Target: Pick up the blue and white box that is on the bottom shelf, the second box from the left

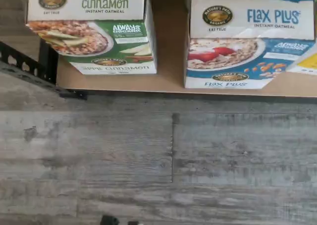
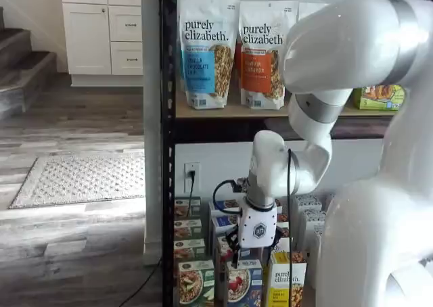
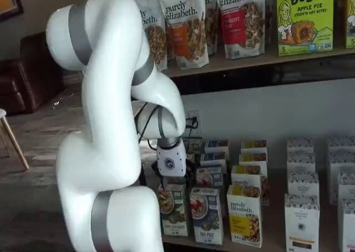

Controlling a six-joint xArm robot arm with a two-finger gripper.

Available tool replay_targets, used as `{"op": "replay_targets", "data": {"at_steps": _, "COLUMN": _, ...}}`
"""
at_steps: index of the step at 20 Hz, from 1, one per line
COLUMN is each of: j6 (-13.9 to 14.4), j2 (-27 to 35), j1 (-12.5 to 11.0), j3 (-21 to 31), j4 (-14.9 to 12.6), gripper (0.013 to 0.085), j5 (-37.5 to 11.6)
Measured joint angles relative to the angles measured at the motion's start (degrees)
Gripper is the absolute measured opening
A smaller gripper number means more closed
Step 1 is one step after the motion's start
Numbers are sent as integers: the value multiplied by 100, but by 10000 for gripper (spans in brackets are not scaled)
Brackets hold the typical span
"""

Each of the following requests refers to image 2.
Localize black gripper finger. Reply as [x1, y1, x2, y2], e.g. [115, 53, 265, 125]
[225, 225, 242, 266]
[269, 227, 283, 258]

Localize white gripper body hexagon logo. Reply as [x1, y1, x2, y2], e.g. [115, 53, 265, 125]
[237, 204, 279, 250]

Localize blue white oatmeal box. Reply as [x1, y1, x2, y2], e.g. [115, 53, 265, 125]
[208, 199, 243, 220]
[216, 235, 238, 263]
[210, 214, 240, 244]
[219, 258, 263, 304]

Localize green white oatmeal box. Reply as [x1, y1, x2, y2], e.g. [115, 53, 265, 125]
[173, 196, 202, 220]
[177, 260, 216, 305]
[173, 238, 207, 262]
[173, 218, 203, 241]

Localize wooden shelf board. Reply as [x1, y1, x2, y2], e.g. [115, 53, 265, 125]
[175, 90, 396, 120]

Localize green Bobo's snack box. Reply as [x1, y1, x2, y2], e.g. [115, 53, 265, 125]
[352, 85, 406, 112]

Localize black metal shelving rack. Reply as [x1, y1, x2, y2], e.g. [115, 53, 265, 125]
[158, 0, 397, 307]

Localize grey patterned rug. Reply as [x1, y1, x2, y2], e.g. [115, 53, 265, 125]
[7, 151, 147, 210]

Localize orange label granola bag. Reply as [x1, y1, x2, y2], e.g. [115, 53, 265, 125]
[239, 0, 300, 110]

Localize blue label granola bag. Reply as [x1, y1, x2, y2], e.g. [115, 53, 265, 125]
[178, 0, 242, 110]

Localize white drawer cabinet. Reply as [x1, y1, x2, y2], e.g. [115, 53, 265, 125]
[60, 0, 145, 87]

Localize dark wooden stairs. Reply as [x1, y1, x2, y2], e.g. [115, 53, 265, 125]
[0, 5, 59, 119]

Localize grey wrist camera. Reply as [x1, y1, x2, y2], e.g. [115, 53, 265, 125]
[231, 177, 250, 195]

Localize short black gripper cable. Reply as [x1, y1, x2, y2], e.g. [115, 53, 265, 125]
[212, 179, 246, 217]

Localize long black arm cable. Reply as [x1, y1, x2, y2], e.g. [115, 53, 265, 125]
[286, 147, 295, 307]

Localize white wall outlet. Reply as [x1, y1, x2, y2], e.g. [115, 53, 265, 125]
[183, 162, 202, 194]

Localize black plug with cable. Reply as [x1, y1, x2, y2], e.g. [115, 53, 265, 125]
[187, 170, 198, 217]

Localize black floor power cable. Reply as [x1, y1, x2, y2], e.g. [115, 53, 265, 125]
[117, 255, 164, 307]

